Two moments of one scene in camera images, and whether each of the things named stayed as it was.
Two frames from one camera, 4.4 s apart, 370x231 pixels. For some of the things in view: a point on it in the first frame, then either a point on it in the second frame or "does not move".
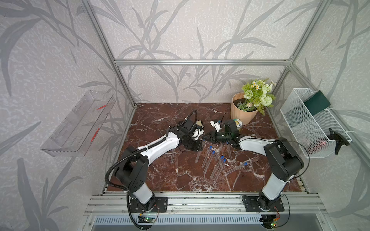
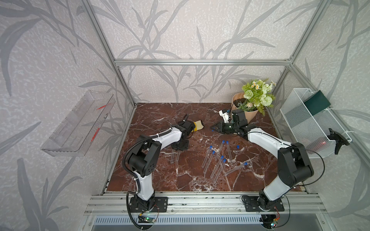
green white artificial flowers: x=258 y=95 does not move
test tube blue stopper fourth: x=217 y=167 does not move
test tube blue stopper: x=207 y=154 does not move
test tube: x=172 y=154 does not move
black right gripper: x=212 y=136 → x=220 y=128
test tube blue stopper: x=199 y=152 → x=178 y=156
